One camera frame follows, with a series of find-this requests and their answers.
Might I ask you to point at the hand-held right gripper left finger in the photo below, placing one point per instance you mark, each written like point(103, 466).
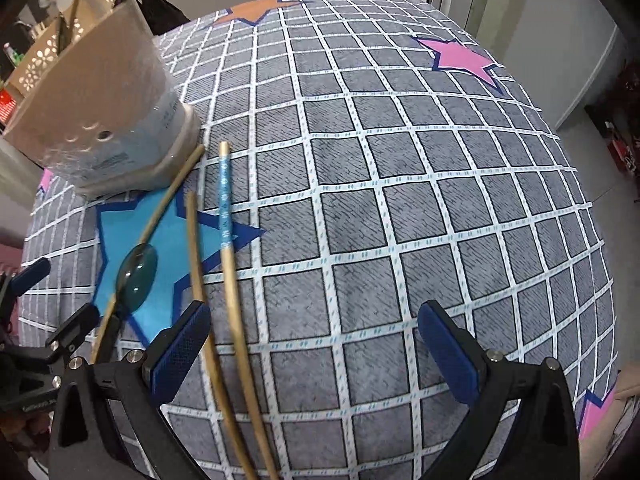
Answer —
point(182, 350)

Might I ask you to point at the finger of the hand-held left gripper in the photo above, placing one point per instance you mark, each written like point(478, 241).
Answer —
point(75, 330)
point(30, 276)

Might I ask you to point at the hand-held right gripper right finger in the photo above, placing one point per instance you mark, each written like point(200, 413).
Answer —
point(450, 360)

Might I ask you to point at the gold spoon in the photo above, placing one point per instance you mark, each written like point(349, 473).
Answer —
point(160, 210)

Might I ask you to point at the blue patterned wooden chopstick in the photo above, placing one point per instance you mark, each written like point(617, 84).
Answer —
point(225, 200)

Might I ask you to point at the beige plastic utensil holder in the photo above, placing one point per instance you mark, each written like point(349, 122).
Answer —
point(115, 85)

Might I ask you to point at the grey checked star tablecloth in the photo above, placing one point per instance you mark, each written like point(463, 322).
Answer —
point(400, 210)

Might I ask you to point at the red plastic basket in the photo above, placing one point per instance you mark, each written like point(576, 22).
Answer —
point(5, 105)

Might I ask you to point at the beige flower cutout storage cart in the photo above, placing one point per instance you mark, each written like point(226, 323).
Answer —
point(37, 67)

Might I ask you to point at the dark red clutter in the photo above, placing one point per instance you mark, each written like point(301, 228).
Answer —
point(620, 125)

